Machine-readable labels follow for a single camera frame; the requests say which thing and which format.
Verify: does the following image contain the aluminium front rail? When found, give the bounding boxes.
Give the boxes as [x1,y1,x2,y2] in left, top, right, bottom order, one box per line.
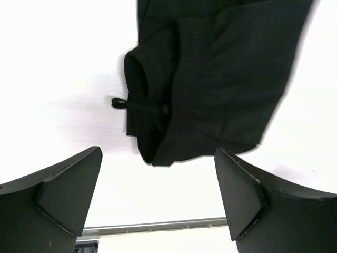
[82,217,227,237]

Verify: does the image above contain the black shorts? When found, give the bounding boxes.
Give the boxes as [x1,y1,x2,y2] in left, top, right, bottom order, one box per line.
[112,1,313,167]

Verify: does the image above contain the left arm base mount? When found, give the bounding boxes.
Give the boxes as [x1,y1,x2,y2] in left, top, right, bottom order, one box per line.
[73,239,99,253]

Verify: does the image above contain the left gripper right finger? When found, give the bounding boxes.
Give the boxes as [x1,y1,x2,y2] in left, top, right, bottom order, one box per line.
[215,148,336,253]

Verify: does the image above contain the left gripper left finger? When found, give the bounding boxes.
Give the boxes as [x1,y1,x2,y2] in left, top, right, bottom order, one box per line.
[1,147,102,253]

